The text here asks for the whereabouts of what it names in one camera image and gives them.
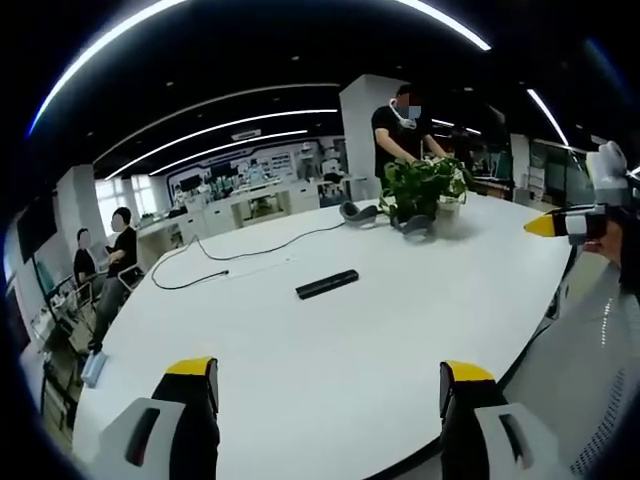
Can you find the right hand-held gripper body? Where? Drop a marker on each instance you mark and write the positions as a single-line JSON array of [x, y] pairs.
[[611, 190]]

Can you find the person's right hand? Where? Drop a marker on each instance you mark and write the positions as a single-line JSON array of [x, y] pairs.
[[607, 247]]

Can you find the green potted plant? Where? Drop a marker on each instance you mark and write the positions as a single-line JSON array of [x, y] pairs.
[[425, 187]]

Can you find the grey neck-worn device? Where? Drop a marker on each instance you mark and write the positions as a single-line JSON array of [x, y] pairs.
[[359, 214], [412, 225]]

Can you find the light blue box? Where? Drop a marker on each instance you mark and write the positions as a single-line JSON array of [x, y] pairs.
[[94, 369]]

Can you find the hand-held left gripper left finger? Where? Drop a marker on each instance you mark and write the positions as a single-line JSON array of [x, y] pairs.
[[167, 415]]

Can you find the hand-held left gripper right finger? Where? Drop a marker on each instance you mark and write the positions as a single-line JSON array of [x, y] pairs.
[[480, 420]]

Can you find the white mesh office chair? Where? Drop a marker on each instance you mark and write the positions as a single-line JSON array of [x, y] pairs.
[[585, 380]]

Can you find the black remote control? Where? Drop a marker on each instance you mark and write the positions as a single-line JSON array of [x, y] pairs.
[[327, 284]]

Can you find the white counter cabinets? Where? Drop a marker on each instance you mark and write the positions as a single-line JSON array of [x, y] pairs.
[[235, 210]]

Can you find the white table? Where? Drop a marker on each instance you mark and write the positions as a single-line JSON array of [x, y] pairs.
[[320, 330]]

